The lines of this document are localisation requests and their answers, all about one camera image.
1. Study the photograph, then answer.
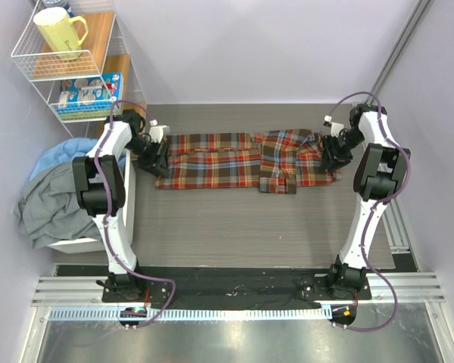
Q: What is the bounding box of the white laundry basket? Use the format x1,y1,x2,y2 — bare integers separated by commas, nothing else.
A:
49,150,136,253

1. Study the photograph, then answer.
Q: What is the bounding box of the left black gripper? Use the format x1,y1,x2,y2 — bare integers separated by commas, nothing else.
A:
125,137,169,178

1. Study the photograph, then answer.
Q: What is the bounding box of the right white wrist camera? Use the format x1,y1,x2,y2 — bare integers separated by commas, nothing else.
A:
323,115,347,140

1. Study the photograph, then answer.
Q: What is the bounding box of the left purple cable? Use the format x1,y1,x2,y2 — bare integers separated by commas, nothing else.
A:
93,99,177,330

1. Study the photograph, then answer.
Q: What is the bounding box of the white wire shelf rack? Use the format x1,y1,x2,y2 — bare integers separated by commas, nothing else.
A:
11,1,146,138

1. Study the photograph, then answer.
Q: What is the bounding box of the aluminium frame rail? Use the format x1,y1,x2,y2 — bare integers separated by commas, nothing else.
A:
33,272,445,304

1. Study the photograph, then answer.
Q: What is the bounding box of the blue picture box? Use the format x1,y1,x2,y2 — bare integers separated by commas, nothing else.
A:
52,72,124,120

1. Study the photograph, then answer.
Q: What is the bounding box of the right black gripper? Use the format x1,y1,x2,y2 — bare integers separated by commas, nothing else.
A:
320,127,365,173

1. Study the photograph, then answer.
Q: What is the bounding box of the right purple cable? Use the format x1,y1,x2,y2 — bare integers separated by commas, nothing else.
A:
325,90,412,332

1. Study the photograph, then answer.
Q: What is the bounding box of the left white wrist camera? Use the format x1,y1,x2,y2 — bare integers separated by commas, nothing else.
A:
148,119,170,143

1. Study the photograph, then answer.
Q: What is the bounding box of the purple cable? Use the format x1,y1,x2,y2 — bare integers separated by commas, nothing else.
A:
325,90,412,332
93,99,177,330

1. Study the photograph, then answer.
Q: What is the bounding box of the plaid flannel shirt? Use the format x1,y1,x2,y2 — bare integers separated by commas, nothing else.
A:
155,129,342,194

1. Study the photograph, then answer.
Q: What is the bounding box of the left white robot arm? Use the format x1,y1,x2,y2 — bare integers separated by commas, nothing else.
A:
72,110,170,302

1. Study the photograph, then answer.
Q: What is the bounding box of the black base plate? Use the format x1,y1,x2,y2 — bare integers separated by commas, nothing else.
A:
96,267,372,311

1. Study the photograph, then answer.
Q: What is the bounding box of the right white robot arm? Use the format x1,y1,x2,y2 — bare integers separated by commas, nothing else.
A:
321,104,411,299

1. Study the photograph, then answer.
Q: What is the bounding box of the yellow mug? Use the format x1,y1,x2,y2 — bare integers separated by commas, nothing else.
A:
33,7,89,61

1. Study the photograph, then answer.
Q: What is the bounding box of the grey shirt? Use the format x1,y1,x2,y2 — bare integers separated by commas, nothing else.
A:
14,162,101,249

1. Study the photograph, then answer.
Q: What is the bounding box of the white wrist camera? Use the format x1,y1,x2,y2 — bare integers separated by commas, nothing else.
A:
323,115,347,140
148,119,170,143

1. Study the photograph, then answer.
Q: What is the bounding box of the light blue shirt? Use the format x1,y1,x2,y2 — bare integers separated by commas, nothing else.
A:
30,138,128,186

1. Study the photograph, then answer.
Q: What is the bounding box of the white slotted cable duct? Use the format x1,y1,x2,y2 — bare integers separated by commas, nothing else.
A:
49,306,332,322

